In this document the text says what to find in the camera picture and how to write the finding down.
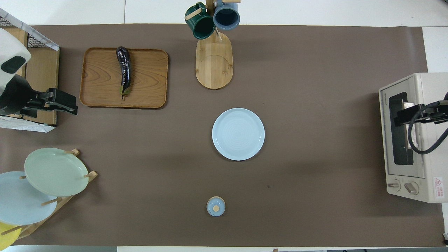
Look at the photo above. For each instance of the light blue round plate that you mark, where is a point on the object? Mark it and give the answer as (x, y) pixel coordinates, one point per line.
(238, 134)

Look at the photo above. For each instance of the wooden dish rack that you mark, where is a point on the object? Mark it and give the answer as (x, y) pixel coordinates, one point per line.
(35, 226)

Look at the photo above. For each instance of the brown table mat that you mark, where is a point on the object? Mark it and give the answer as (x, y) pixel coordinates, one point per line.
(315, 87)

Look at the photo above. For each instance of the pale green plate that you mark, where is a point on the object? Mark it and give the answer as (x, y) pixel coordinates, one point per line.
(56, 171)

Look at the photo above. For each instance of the wooden stepped shelf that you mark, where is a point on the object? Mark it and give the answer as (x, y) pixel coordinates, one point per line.
(42, 70)

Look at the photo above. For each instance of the dark green mug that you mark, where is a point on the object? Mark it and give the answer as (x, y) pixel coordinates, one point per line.
(203, 28)

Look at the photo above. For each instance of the yellow plate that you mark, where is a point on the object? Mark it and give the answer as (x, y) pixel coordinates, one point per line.
(7, 238)

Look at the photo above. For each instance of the pale blue racked plate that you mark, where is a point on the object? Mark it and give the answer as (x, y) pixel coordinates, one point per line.
(17, 206)

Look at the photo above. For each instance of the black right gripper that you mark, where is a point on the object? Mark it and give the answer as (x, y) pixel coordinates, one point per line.
(437, 113)

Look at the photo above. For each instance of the beige oven knob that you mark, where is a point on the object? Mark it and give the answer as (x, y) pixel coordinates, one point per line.
(393, 185)
(411, 188)

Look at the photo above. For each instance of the dark purple eggplant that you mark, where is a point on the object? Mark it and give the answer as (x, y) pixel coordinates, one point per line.
(124, 66)

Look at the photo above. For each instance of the brown wooden tray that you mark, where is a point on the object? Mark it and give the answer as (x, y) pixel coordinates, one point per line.
(105, 80)

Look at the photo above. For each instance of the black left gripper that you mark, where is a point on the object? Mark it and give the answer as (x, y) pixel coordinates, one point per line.
(14, 94)

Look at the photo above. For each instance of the blue mug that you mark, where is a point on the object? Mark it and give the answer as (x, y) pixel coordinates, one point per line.
(226, 17)

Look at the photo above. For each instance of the beige toaster oven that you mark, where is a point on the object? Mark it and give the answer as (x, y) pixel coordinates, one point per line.
(434, 87)

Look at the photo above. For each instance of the wooden mug tree stand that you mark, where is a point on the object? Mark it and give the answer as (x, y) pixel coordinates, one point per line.
(213, 66)

